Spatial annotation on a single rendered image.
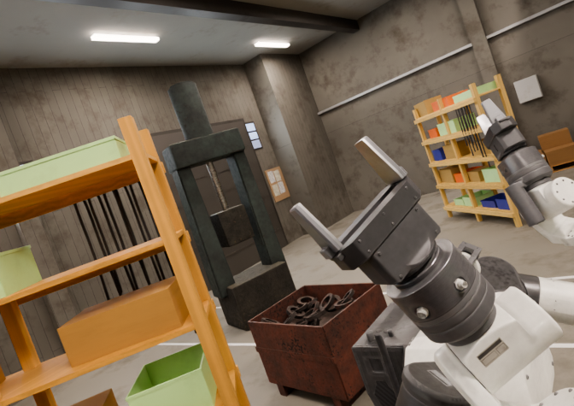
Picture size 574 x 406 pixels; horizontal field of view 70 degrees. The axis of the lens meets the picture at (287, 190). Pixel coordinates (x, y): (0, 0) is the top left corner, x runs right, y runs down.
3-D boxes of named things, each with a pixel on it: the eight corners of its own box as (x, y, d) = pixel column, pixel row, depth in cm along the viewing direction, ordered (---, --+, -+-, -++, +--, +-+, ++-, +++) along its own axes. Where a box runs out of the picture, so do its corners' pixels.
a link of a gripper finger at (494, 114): (491, 98, 95) (506, 120, 93) (477, 104, 96) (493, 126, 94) (492, 95, 94) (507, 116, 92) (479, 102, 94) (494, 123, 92)
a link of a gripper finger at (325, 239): (301, 201, 40) (344, 247, 41) (292, 206, 43) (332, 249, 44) (290, 212, 40) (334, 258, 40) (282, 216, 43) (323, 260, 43)
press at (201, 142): (215, 333, 561) (128, 101, 547) (267, 297, 645) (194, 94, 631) (258, 333, 503) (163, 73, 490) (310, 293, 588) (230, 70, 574)
